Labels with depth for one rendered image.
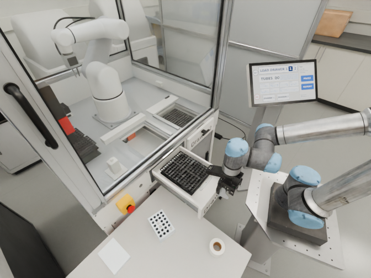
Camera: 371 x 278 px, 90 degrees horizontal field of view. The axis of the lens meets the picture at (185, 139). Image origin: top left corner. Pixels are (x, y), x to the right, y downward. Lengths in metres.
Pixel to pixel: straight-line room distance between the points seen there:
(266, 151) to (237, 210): 1.31
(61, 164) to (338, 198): 0.90
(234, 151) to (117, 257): 0.70
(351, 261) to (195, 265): 1.49
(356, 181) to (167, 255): 0.78
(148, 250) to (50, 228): 1.35
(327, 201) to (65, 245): 1.89
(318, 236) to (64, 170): 1.07
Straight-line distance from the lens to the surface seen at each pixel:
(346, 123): 0.78
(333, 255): 1.20
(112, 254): 1.04
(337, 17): 3.72
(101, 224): 1.02
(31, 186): 2.63
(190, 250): 1.00
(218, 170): 0.84
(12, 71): 0.56
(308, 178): 0.96
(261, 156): 0.70
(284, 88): 1.57
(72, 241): 2.06
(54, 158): 0.67
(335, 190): 0.81
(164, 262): 1.00
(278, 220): 1.07
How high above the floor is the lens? 1.73
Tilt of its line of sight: 44 degrees down
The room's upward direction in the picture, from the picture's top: 1 degrees counter-clockwise
